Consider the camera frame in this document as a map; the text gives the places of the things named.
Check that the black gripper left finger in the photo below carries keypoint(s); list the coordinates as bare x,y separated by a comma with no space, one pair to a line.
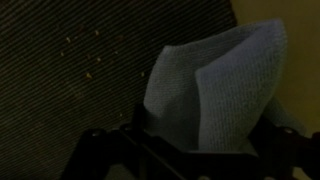
110,156

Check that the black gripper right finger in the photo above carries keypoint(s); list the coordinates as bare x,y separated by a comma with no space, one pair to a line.
290,153

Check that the blue microfibre towel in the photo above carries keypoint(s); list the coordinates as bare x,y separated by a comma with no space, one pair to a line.
216,93

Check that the dark woven placemat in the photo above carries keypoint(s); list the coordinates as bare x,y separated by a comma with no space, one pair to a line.
66,83

